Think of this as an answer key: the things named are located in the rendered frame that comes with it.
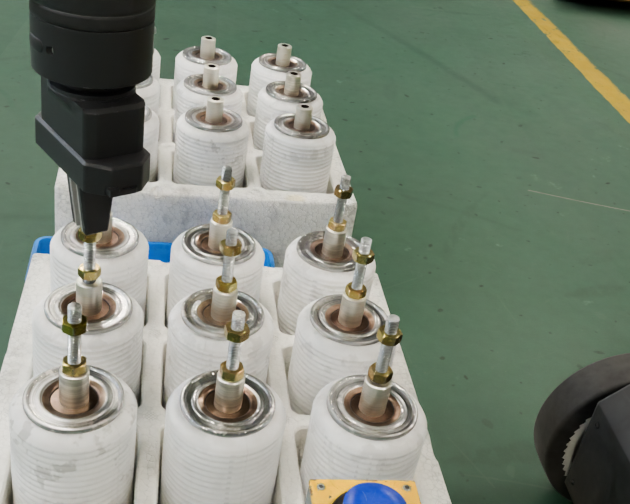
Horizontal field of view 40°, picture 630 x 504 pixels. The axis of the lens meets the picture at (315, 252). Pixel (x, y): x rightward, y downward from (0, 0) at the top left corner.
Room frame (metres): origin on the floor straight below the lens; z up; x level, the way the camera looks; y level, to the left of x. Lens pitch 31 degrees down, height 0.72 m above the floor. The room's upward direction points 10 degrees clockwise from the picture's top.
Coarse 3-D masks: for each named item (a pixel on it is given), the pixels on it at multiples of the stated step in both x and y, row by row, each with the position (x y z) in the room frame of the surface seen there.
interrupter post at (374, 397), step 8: (368, 376) 0.55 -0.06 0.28; (368, 384) 0.54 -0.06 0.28; (376, 384) 0.54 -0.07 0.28; (384, 384) 0.54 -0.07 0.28; (368, 392) 0.54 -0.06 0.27; (376, 392) 0.53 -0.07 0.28; (384, 392) 0.54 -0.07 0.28; (360, 400) 0.54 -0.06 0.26; (368, 400) 0.54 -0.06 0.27; (376, 400) 0.53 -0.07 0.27; (384, 400) 0.54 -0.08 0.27; (360, 408) 0.54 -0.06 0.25; (368, 408) 0.54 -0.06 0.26; (376, 408) 0.53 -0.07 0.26; (384, 408) 0.54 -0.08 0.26; (376, 416) 0.54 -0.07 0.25
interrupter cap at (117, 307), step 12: (60, 288) 0.63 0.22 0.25; (72, 288) 0.63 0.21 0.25; (108, 288) 0.64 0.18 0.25; (48, 300) 0.61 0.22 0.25; (60, 300) 0.61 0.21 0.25; (72, 300) 0.62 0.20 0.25; (108, 300) 0.62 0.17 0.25; (120, 300) 0.63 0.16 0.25; (48, 312) 0.59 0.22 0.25; (60, 312) 0.59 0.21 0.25; (108, 312) 0.61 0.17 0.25; (120, 312) 0.61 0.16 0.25; (60, 324) 0.58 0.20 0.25; (96, 324) 0.59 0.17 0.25; (108, 324) 0.59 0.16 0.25; (120, 324) 0.59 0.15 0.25
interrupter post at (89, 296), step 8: (80, 280) 0.61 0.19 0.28; (96, 280) 0.61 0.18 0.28; (80, 288) 0.60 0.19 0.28; (88, 288) 0.60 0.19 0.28; (96, 288) 0.60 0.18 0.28; (80, 296) 0.60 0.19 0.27; (88, 296) 0.60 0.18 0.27; (96, 296) 0.60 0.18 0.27; (88, 304) 0.60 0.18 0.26; (96, 304) 0.60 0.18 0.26; (88, 312) 0.60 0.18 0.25; (96, 312) 0.60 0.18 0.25
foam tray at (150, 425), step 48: (48, 288) 0.72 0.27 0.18; (144, 336) 0.67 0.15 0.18; (288, 336) 0.71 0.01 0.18; (0, 384) 0.57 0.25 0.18; (144, 384) 0.60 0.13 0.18; (0, 432) 0.52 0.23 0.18; (144, 432) 0.54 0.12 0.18; (288, 432) 0.58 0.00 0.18; (0, 480) 0.47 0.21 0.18; (144, 480) 0.49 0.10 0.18; (288, 480) 0.52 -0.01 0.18; (432, 480) 0.55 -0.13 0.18
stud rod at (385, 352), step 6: (390, 318) 0.54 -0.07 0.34; (396, 318) 0.54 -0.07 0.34; (390, 324) 0.54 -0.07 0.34; (396, 324) 0.54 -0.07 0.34; (384, 330) 0.54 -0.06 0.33; (390, 330) 0.54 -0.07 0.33; (396, 330) 0.54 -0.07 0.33; (384, 348) 0.54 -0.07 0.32; (390, 348) 0.54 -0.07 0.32; (378, 354) 0.55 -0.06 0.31; (384, 354) 0.54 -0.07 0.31; (390, 354) 0.54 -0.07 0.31; (378, 360) 0.54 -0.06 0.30; (384, 360) 0.54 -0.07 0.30; (378, 366) 0.54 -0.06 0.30; (384, 366) 0.54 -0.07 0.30; (384, 372) 0.54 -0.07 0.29
